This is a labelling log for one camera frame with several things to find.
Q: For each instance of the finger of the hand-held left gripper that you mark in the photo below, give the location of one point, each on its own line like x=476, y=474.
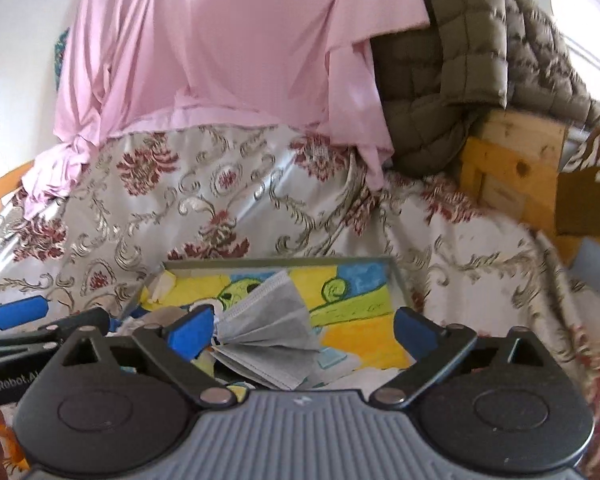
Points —
x=80, y=324
x=17, y=314

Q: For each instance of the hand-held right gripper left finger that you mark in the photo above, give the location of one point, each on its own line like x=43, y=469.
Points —
x=187, y=332

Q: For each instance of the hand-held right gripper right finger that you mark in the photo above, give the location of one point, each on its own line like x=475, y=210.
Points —
x=417, y=332

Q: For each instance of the grey tray with painted bottom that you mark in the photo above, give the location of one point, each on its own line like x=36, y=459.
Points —
x=360, y=330

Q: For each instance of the stack of grey face masks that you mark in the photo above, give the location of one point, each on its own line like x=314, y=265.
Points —
x=270, y=330

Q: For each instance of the yellow cloth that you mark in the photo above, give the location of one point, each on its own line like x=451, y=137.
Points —
x=161, y=287

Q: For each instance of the floral bedspread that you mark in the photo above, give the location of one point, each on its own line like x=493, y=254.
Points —
x=205, y=210

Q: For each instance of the brown cloth with white print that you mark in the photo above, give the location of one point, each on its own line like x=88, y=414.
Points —
x=585, y=205

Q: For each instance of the olive quilted jacket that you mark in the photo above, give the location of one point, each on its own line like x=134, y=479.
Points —
x=455, y=60

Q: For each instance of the pink cloth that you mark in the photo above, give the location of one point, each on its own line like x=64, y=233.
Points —
x=220, y=50

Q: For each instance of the wooden bed frame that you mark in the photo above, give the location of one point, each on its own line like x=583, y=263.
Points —
x=515, y=170

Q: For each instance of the teal wall poster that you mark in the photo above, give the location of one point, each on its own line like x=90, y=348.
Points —
x=60, y=60

